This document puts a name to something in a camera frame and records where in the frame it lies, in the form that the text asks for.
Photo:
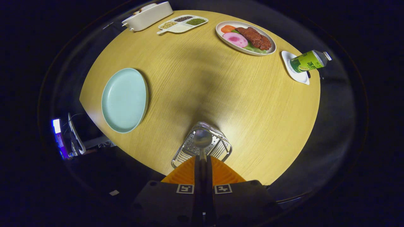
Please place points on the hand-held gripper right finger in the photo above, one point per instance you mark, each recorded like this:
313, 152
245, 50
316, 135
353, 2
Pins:
209, 176

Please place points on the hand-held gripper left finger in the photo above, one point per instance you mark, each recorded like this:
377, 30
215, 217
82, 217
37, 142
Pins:
197, 176

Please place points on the small white tag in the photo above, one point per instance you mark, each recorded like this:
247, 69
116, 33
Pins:
114, 192

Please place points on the light teal plate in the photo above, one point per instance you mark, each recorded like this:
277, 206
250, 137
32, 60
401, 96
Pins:
124, 101

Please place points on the white square saucer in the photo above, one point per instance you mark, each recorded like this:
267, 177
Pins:
300, 77

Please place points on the green lettuce leaf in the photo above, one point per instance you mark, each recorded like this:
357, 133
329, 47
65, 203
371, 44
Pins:
254, 49

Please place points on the white oval food plate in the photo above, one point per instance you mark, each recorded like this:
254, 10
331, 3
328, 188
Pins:
227, 42

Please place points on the pink radish slice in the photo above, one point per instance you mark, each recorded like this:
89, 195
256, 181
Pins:
235, 39

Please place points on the lit blue screen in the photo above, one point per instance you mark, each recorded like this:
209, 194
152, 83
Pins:
58, 135

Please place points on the brown meat pieces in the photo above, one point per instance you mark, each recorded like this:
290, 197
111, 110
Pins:
255, 37

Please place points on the orange carrot slice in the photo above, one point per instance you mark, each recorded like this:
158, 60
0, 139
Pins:
227, 28

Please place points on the white divided dish with beans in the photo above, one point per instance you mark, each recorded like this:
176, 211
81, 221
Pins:
180, 28

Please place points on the green label drink bottle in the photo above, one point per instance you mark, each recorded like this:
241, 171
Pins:
306, 61

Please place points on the white toaster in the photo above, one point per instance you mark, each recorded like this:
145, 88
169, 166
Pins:
148, 19

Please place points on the toast bread slice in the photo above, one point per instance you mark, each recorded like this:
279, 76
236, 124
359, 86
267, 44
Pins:
149, 6
137, 12

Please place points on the silver clip on cloth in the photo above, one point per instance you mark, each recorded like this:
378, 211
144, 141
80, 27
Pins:
107, 25

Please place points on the white curved frame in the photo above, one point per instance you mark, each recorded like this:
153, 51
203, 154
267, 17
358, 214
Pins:
77, 138

